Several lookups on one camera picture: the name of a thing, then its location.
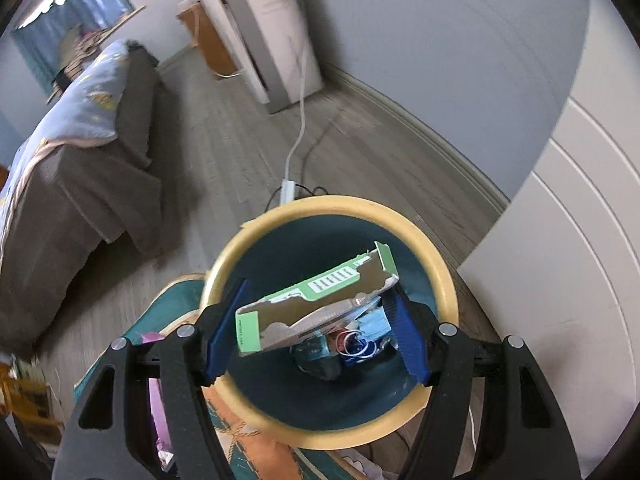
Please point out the yellow rimmed trash bin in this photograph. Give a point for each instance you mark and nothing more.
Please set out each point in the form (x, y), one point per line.
(325, 206)

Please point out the bed with grey cover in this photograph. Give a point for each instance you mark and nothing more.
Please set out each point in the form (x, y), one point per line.
(75, 200)

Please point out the small wooden cabinet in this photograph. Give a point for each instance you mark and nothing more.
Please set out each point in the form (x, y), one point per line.
(210, 45)

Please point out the white power adapter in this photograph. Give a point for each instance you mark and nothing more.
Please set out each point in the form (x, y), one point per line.
(287, 192)

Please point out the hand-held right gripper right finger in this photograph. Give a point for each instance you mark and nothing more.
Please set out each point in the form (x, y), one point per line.
(407, 340)

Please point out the green cardboard box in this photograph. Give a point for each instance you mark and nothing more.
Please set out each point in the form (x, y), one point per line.
(330, 285)

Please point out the blue wet wipes pack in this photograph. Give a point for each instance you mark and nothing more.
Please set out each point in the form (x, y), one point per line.
(315, 352)

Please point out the blue face mask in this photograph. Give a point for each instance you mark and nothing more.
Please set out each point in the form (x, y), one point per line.
(374, 327)

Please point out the wooden ledge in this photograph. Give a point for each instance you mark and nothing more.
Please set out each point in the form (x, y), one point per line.
(131, 15)

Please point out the yellow wooden rack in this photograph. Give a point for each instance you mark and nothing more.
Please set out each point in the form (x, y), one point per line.
(25, 390)

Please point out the light blue quilt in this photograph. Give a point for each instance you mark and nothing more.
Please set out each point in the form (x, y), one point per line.
(80, 105)

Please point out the white wardrobe door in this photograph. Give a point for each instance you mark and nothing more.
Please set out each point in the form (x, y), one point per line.
(575, 260)

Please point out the white air purifier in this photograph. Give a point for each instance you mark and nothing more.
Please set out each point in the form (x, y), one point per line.
(260, 35)

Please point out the pink plastic packet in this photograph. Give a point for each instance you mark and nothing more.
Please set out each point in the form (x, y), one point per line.
(159, 410)

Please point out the teal orange patterned rug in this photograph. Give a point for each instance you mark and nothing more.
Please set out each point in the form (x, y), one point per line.
(240, 440)

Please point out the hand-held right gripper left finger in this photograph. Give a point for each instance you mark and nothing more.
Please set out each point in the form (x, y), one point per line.
(227, 330)

